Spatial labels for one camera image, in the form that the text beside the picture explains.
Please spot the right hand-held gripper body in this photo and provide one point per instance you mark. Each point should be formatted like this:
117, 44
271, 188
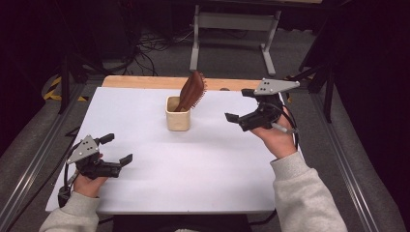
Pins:
274, 86

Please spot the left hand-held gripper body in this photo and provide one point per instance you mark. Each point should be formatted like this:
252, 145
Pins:
85, 151

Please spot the brown wooden hairbrush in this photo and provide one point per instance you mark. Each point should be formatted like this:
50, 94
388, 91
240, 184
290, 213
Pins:
191, 92

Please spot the cream square cup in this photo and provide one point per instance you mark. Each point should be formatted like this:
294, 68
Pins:
178, 121

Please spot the person's left hand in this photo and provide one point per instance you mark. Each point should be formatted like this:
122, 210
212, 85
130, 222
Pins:
87, 187

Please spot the person's right hand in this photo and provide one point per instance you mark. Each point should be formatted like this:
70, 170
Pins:
278, 141

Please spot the black tripod stand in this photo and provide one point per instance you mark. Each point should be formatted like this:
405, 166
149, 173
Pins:
327, 83
66, 83

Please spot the white table cover sheet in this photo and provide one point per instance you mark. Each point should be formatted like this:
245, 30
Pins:
193, 167

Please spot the yellow black hazard tape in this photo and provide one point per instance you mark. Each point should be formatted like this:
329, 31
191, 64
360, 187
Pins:
53, 92

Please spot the grey metal stand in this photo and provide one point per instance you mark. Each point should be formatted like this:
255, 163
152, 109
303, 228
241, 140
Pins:
235, 22

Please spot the aluminium rail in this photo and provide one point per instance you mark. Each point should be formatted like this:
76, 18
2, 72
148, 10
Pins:
32, 164
348, 170

